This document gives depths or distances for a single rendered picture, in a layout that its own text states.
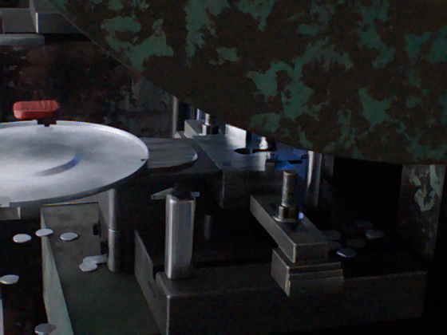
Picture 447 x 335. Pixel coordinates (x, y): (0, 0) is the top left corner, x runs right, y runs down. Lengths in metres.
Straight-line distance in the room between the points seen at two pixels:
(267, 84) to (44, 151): 0.52
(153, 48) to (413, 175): 0.57
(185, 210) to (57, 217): 0.38
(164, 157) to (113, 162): 0.07
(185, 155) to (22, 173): 0.20
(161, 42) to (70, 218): 0.72
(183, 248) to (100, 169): 0.15
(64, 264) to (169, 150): 0.19
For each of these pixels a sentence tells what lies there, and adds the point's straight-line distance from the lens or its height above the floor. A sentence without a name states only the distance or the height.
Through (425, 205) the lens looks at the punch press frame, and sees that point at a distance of 1.04.
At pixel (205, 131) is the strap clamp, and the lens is 1.25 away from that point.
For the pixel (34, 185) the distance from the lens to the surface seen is 0.97.
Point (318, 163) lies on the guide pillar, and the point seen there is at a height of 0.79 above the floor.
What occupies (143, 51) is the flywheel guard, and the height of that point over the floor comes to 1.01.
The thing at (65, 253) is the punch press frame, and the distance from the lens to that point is 1.13.
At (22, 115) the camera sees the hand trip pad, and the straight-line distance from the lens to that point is 1.35.
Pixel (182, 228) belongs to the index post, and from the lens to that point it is 0.91.
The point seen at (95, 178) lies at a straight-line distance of 0.98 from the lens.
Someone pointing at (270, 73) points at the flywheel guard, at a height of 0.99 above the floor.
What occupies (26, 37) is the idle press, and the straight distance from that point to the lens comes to 2.57.
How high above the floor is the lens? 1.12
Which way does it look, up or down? 19 degrees down
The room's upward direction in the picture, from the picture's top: 3 degrees clockwise
